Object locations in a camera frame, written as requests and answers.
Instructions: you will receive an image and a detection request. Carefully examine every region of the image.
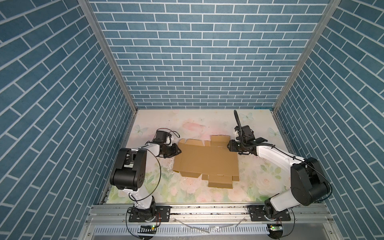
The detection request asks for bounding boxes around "brown cardboard paper box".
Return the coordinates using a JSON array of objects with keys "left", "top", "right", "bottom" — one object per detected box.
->
[{"left": 173, "top": 135, "right": 240, "bottom": 189}]

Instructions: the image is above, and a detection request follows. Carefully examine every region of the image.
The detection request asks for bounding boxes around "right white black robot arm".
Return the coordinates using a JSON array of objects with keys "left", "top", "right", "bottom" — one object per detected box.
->
[{"left": 227, "top": 138, "right": 333, "bottom": 219}]

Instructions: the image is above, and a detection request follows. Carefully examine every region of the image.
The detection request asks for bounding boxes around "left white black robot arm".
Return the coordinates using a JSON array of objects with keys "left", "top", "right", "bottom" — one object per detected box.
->
[{"left": 110, "top": 142, "right": 182, "bottom": 215}]

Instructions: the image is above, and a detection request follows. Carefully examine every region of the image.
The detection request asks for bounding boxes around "left green circuit board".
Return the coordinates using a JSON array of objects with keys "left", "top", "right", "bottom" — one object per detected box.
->
[{"left": 138, "top": 226, "right": 158, "bottom": 235}]

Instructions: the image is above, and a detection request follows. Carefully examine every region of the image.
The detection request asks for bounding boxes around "green circuit board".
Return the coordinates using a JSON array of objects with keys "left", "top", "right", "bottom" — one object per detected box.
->
[
  {"left": 269, "top": 225, "right": 284, "bottom": 232},
  {"left": 138, "top": 226, "right": 158, "bottom": 235}
]

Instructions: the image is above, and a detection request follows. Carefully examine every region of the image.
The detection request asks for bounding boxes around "right green circuit board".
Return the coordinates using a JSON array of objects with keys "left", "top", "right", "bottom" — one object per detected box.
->
[{"left": 269, "top": 225, "right": 284, "bottom": 232}]

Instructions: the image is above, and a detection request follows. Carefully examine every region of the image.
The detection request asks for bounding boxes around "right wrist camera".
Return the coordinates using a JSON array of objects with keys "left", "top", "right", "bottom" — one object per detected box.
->
[{"left": 235, "top": 126, "right": 255, "bottom": 141}]

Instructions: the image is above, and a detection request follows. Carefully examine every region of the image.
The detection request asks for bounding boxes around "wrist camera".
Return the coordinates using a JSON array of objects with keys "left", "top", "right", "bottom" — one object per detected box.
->
[
  {"left": 235, "top": 126, "right": 255, "bottom": 141},
  {"left": 152, "top": 130, "right": 172, "bottom": 145}
]

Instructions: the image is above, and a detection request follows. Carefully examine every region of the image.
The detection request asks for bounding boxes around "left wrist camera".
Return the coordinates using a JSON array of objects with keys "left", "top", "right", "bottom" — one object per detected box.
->
[{"left": 152, "top": 130, "right": 172, "bottom": 145}]

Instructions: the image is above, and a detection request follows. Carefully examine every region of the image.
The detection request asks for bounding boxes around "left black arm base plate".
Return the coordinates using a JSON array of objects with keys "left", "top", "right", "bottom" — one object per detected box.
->
[{"left": 127, "top": 206, "right": 171, "bottom": 223}]

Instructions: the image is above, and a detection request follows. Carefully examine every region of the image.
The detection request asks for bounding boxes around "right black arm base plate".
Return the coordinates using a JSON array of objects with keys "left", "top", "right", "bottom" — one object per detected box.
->
[{"left": 246, "top": 205, "right": 291, "bottom": 222}]

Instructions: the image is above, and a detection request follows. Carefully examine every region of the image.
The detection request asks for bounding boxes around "white slotted cable duct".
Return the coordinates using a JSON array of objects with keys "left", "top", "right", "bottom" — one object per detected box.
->
[{"left": 94, "top": 224, "right": 269, "bottom": 237}]

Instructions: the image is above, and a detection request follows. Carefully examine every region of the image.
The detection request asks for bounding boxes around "aluminium front rail frame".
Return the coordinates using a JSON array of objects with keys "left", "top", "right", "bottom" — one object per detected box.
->
[{"left": 79, "top": 203, "right": 342, "bottom": 240}]

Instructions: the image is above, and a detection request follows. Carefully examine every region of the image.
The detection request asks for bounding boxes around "right aluminium corner post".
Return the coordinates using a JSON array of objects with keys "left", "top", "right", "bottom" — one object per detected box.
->
[{"left": 272, "top": 0, "right": 343, "bottom": 113}]

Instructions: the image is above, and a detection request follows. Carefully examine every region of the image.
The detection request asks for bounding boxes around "aluminium corner post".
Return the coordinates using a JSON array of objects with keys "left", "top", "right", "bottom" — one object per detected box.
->
[
  {"left": 77, "top": 0, "right": 138, "bottom": 113},
  {"left": 272, "top": 0, "right": 343, "bottom": 113}
]

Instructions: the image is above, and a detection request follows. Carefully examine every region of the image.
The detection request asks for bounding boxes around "left aluminium corner post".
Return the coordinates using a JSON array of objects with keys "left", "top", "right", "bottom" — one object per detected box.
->
[{"left": 77, "top": 0, "right": 138, "bottom": 113}]

